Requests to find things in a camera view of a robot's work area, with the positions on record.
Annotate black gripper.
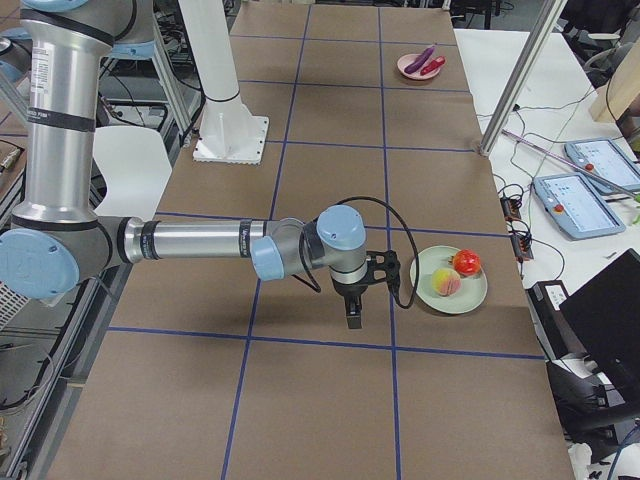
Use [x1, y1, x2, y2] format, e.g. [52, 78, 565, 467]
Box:
[330, 250, 401, 330]

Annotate toy peach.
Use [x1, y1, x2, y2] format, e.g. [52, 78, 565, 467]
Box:
[431, 268, 462, 297]

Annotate red orange toy pomegranate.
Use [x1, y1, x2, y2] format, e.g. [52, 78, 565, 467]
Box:
[451, 249, 482, 277]

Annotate red toy chili pepper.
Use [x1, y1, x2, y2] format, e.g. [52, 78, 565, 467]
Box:
[420, 56, 446, 76]

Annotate purple toy eggplant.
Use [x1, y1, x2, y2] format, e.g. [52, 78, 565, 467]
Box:
[404, 45, 436, 74]

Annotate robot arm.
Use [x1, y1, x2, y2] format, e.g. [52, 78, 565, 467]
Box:
[1, 1, 400, 329]

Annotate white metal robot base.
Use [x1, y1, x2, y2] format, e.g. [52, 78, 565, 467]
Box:
[179, 0, 269, 165]

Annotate light green plate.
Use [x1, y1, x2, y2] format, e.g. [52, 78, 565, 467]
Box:
[410, 246, 488, 314]

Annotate black power box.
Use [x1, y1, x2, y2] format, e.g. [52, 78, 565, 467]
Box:
[526, 280, 585, 360]

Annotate near blue teach pendant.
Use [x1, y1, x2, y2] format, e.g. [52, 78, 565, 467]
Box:
[533, 172, 626, 240]

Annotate blue teach pendant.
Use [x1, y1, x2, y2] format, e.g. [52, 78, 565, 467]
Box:
[564, 138, 639, 196]
[533, 172, 626, 240]

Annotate pink plate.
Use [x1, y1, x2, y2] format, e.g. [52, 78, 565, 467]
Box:
[396, 52, 444, 82]

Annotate black laptop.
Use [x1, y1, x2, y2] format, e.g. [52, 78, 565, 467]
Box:
[560, 249, 639, 401]

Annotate white plastic chair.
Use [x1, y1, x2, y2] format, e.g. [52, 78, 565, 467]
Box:
[93, 126, 172, 221]

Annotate far blue teach pendant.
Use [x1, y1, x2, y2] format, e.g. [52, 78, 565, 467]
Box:
[564, 138, 639, 196]

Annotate white basket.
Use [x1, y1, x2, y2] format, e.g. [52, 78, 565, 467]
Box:
[0, 283, 30, 330]

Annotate aluminium frame post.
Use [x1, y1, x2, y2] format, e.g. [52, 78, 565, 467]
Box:
[478, 0, 567, 157]

